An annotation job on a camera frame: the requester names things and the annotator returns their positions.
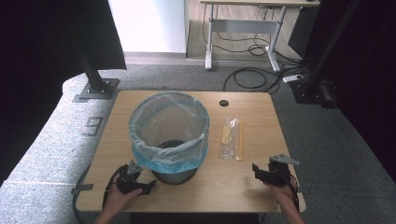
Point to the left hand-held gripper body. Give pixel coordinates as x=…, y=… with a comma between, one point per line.
x=128, y=182

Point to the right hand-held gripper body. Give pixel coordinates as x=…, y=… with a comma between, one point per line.
x=277, y=174

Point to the person's left hand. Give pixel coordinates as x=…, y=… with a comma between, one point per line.
x=120, y=200

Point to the person's right hand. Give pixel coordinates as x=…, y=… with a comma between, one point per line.
x=283, y=194

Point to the black mesh trash bin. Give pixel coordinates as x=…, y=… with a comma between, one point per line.
x=174, y=175

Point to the clear plastic cutlery packet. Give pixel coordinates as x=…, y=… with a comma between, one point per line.
x=231, y=140

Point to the grey tape strip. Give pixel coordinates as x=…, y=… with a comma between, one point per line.
x=81, y=188

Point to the bin with blue liner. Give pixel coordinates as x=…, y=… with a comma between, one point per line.
x=169, y=130

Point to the light grey floor mat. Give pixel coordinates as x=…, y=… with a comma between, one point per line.
x=40, y=155

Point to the white power strip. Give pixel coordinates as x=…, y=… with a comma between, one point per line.
x=292, y=78

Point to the black metal stand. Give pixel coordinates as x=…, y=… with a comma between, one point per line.
x=314, y=81
x=95, y=84

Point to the black curtain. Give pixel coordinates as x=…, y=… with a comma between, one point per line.
x=367, y=93
x=46, y=62

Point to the black computer case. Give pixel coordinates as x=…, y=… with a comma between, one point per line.
x=302, y=31

